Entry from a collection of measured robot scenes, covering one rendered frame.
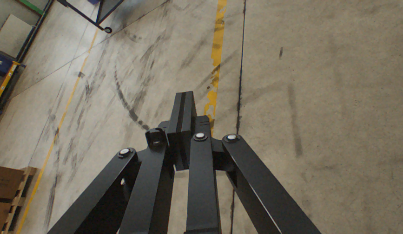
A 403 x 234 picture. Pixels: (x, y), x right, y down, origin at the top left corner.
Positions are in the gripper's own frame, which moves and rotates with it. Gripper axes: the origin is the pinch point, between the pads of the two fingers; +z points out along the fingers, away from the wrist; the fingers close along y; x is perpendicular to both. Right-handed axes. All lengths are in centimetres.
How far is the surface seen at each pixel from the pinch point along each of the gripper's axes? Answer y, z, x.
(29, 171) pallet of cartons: -225, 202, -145
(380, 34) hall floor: 81, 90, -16
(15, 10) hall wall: -551, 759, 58
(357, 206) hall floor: 50, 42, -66
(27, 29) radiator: -529, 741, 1
